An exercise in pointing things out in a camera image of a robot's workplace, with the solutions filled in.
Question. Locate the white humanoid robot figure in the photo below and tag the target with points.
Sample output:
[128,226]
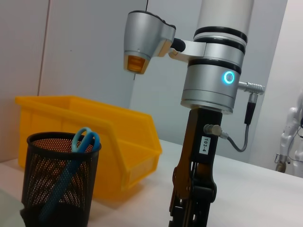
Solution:
[291,142]

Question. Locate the blue capped scissors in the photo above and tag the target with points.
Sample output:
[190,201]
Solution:
[80,139]

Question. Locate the yellow plastic bin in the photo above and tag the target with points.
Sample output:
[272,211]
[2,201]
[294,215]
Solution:
[132,132]

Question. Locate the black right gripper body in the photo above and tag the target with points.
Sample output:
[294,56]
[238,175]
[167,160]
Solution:
[201,132]

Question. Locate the black mesh pen holder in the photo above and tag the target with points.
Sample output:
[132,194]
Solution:
[75,189]

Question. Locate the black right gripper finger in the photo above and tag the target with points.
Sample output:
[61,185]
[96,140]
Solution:
[178,208]
[202,205]

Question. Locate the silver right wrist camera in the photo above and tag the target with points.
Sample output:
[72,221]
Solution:
[142,40]

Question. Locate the pale green wavy fruit plate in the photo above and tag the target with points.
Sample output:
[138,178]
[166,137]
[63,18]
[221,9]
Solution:
[9,208]

